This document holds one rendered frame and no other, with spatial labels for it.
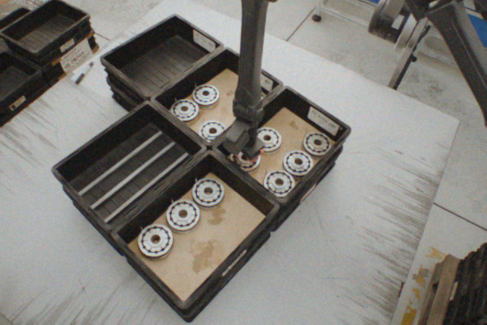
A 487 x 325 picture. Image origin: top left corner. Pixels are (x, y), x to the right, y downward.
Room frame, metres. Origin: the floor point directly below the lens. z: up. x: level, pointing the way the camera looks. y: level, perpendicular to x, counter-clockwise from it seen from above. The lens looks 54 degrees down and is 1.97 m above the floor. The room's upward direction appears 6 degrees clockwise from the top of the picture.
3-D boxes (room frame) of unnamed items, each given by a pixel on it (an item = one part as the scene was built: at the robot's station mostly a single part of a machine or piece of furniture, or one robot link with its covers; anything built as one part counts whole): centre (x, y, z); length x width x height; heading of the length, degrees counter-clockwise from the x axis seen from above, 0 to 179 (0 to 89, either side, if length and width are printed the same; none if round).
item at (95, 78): (1.27, 0.65, 0.70); 0.33 x 0.23 x 0.01; 154
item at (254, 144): (0.74, 0.00, 0.98); 0.10 x 0.07 x 0.07; 49
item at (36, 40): (1.65, 1.16, 0.37); 0.40 x 0.30 x 0.45; 154
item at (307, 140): (0.83, -0.25, 0.86); 0.10 x 0.10 x 0.01
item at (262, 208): (0.46, 0.11, 0.87); 0.40 x 0.30 x 0.11; 144
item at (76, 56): (1.59, 1.01, 0.41); 0.31 x 0.02 x 0.16; 154
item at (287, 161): (0.74, -0.18, 0.86); 0.10 x 0.10 x 0.01
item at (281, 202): (0.78, -0.13, 0.92); 0.40 x 0.30 x 0.02; 144
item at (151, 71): (1.14, 0.36, 0.87); 0.40 x 0.30 x 0.11; 144
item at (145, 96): (1.14, 0.36, 0.92); 0.40 x 0.30 x 0.02; 144
